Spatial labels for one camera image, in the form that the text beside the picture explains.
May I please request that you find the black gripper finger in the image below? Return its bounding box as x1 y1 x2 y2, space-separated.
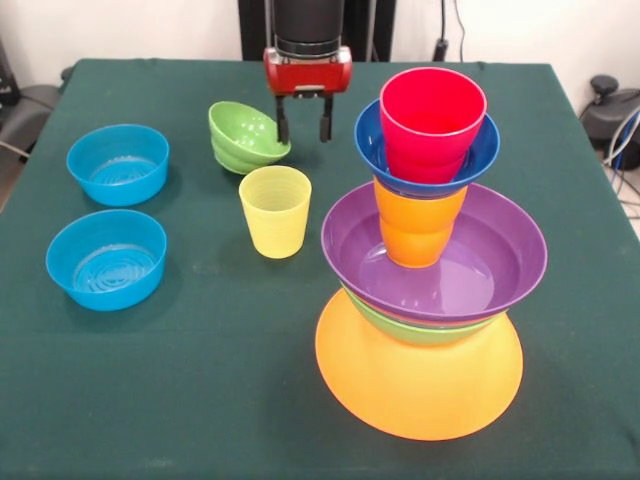
318 94 335 145
274 94 292 145

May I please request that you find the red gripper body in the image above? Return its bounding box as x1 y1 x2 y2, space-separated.
263 45 354 99

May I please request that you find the small green bowl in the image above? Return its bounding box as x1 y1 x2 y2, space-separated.
207 100 293 176

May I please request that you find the dark blue bowl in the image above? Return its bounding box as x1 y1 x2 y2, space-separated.
353 98 502 199

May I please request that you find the red cup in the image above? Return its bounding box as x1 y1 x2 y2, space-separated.
378 67 489 185

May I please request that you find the orange cup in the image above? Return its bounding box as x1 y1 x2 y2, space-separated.
373 175 470 270

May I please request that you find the purple bowl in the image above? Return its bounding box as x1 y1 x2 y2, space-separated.
320 180 549 324

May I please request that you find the large green bowl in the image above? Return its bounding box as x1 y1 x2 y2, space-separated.
339 282 511 346

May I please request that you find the large orange bowl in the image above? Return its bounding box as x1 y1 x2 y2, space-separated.
314 288 525 442

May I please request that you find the yellow cup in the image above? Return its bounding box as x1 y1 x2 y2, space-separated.
237 165 313 260

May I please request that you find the light blue bowl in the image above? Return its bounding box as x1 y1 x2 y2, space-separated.
66 123 171 208
45 209 168 312

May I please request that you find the dark green tablecloth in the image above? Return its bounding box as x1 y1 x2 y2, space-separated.
0 58 640 480

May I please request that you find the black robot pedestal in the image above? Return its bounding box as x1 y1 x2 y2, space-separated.
238 0 396 62

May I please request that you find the bundle of floor cables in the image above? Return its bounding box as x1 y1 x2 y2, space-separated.
602 109 640 221

